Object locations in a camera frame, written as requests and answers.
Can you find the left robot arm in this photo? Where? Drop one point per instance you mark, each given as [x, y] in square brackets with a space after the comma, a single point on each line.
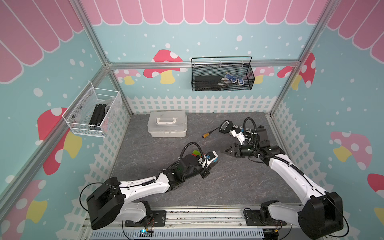
[116, 200]

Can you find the white wire wall basket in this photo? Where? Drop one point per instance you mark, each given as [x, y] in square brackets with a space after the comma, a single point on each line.
[79, 114]

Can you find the green rectangular block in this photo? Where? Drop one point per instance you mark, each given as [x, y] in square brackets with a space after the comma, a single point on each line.
[196, 152]

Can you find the blue white item in basket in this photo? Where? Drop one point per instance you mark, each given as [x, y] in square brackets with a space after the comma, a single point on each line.
[230, 79]

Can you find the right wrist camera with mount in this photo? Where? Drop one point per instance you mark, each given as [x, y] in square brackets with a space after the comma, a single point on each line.
[257, 136]

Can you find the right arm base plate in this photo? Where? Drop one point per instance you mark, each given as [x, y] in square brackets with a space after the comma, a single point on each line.
[261, 218]

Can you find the small green-lit circuit board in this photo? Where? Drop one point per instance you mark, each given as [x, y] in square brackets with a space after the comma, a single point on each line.
[145, 233]

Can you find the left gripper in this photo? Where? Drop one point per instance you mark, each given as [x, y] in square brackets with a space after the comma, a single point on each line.
[205, 173]

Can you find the black box in white basket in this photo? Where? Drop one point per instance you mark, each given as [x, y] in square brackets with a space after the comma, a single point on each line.
[97, 117]

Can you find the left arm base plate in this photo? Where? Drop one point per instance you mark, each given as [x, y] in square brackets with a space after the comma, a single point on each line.
[154, 219]

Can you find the small wooden-handled screwdriver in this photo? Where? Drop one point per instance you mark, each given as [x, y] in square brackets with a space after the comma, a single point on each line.
[208, 133]

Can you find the black wire wall basket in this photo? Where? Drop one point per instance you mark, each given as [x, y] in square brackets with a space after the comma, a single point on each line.
[207, 73]

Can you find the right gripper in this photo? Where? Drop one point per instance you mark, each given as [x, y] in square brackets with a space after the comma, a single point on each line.
[236, 148]

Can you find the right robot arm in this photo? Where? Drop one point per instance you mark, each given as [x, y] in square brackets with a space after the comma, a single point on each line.
[320, 213]

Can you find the white plastic storage box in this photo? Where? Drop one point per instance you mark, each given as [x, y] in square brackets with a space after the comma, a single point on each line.
[170, 124]

